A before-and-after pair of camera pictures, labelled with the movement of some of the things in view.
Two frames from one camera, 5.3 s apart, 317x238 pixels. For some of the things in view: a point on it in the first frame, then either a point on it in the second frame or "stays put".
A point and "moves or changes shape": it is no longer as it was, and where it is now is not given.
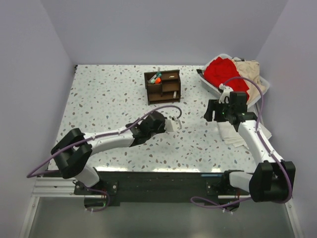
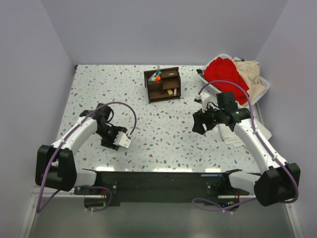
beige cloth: (251, 69) stays put
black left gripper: (162, 128) -> (109, 144)
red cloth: (219, 71) stays put
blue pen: (210, 175) stays put
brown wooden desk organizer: (162, 87) moves or changes shape
